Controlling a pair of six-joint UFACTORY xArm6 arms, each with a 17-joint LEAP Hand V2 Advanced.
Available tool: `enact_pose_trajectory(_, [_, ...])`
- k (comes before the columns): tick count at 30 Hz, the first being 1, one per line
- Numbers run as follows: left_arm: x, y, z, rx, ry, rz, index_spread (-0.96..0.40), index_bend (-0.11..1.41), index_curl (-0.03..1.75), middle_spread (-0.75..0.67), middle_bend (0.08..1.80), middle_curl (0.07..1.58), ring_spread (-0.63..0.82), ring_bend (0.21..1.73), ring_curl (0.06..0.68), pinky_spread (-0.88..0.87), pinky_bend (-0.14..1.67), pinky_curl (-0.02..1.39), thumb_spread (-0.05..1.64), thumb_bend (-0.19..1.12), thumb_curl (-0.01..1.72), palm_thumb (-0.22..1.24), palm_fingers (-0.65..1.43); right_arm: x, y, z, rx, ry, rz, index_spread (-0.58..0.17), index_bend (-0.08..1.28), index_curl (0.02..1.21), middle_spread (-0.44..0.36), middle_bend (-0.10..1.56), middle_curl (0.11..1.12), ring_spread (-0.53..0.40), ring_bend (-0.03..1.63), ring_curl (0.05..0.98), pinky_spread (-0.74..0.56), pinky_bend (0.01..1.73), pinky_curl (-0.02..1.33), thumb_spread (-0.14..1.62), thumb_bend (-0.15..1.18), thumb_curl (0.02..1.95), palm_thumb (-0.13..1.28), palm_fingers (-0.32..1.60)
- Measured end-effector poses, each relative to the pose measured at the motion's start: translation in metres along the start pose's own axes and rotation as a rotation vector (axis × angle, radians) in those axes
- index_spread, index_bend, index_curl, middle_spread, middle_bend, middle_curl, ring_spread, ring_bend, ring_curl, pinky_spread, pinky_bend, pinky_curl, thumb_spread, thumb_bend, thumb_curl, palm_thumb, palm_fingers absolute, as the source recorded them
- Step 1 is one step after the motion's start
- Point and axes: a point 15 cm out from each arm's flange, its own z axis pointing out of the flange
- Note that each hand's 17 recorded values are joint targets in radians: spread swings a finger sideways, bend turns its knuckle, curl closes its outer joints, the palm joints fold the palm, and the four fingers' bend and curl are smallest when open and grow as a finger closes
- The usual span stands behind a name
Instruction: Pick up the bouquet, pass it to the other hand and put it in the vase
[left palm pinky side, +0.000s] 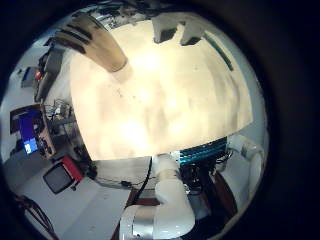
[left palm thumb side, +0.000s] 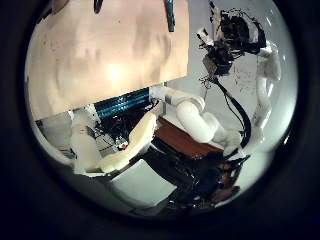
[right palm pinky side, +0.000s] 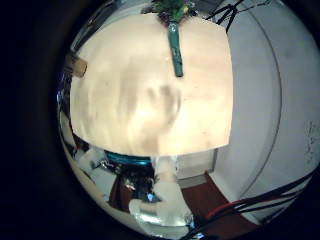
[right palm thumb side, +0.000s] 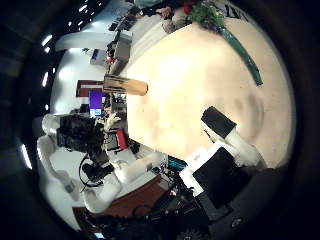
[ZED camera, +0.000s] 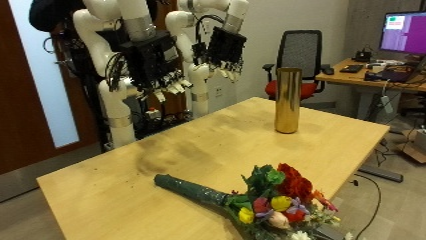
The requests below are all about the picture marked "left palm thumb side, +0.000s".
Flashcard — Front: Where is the dark teal ribbed bar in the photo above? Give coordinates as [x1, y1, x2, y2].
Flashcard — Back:
[94, 87, 151, 119]

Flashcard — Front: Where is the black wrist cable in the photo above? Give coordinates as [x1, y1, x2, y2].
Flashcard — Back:
[213, 76, 253, 149]

